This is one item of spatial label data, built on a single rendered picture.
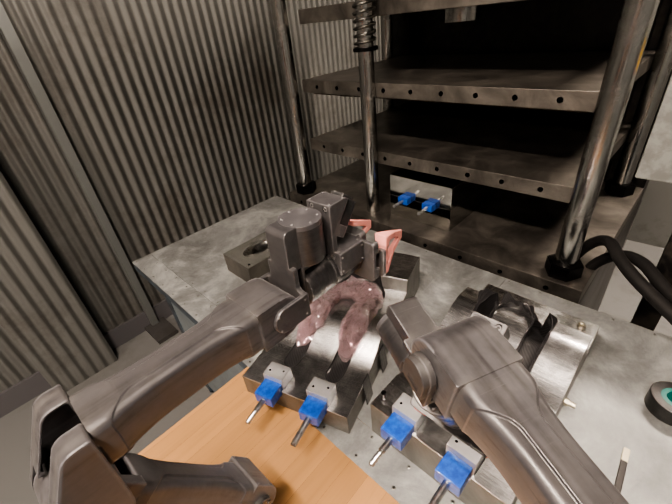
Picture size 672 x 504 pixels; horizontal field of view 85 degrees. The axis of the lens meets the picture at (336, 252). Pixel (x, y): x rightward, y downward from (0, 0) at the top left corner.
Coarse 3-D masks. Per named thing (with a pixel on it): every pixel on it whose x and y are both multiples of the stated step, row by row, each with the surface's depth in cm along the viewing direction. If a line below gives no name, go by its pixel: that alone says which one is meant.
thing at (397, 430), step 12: (408, 396) 66; (396, 408) 64; (408, 408) 64; (396, 420) 64; (408, 420) 63; (420, 420) 63; (384, 432) 63; (396, 432) 62; (408, 432) 62; (384, 444) 61; (396, 444) 62
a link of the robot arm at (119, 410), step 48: (240, 288) 46; (192, 336) 39; (240, 336) 41; (96, 384) 35; (144, 384) 35; (192, 384) 38; (48, 432) 35; (96, 432) 31; (144, 432) 35; (96, 480) 31
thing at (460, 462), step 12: (456, 444) 58; (444, 456) 58; (456, 456) 58; (468, 456) 56; (480, 456) 56; (444, 468) 56; (456, 468) 56; (468, 468) 56; (444, 480) 56; (456, 480) 55; (468, 480) 57; (444, 492) 55; (456, 492) 55
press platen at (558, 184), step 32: (352, 128) 177; (384, 128) 171; (416, 128) 166; (448, 128) 161; (480, 128) 156; (512, 128) 152; (544, 128) 148; (576, 128) 144; (384, 160) 144; (416, 160) 134; (448, 160) 129; (480, 160) 126; (512, 160) 123; (544, 160) 120; (576, 160) 117; (544, 192) 108
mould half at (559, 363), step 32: (448, 320) 82; (512, 320) 77; (544, 320) 86; (576, 320) 85; (544, 352) 71; (576, 352) 69; (544, 384) 68; (384, 416) 67; (416, 448) 64; (480, 480) 56
